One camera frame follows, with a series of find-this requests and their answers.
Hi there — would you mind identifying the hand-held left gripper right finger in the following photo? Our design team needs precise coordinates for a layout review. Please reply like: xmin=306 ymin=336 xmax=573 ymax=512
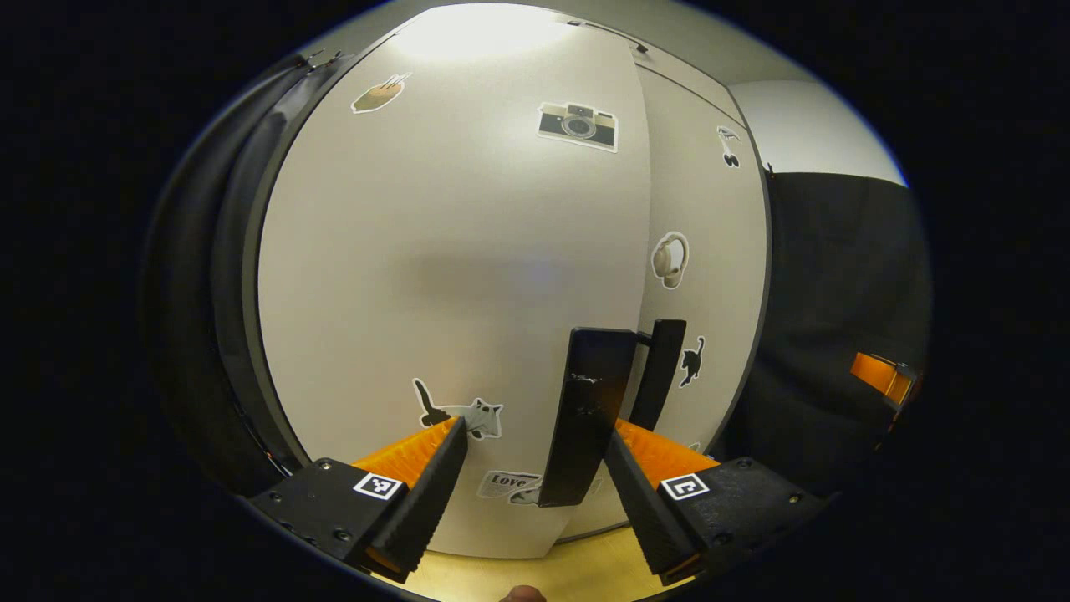
xmin=599 ymin=417 xmax=828 ymax=586

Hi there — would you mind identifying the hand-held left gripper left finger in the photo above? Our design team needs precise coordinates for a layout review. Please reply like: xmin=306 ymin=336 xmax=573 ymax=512
xmin=242 ymin=418 xmax=469 ymax=584

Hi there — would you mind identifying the white cabinet door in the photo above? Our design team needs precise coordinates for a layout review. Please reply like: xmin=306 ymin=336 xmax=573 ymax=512
xmin=556 ymin=65 xmax=772 ymax=540
xmin=257 ymin=4 xmax=653 ymax=559

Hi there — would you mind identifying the white shoe cabinet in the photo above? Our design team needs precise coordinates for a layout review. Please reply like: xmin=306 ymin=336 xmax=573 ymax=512
xmin=209 ymin=0 xmax=774 ymax=561

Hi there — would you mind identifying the beige cabinet drawer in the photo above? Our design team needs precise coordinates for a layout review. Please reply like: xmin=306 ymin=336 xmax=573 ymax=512
xmin=577 ymin=17 xmax=757 ymax=126

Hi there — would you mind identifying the black backdrop cloth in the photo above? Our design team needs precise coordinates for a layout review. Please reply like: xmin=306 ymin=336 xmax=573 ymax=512
xmin=140 ymin=52 xmax=935 ymax=498

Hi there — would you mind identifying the black left door handle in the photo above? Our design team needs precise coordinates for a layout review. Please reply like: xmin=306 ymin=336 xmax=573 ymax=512
xmin=538 ymin=328 xmax=640 ymax=508

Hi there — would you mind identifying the black door handle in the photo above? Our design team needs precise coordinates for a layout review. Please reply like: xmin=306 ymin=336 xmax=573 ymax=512
xmin=538 ymin=328 xmax=640 ymax=508
xmin=629 ymin=319 xmax=688 ymax=431

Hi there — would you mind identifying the black right door handle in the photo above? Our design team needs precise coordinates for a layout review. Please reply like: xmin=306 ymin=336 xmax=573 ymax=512
xmin=629 ymin=319 xmax=688 ymax=431

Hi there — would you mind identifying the black drawer handle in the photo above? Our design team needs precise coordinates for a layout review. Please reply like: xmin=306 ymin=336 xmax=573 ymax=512
xmin=567 ymin=20 xmax=651 ymax=56

